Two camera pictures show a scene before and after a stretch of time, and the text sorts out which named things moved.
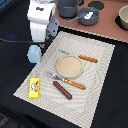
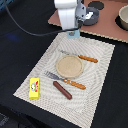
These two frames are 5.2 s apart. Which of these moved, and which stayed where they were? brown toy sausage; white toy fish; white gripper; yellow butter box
Moved: white gripper
Stayed: yellow butter box; brown toy sausage; white toy fish
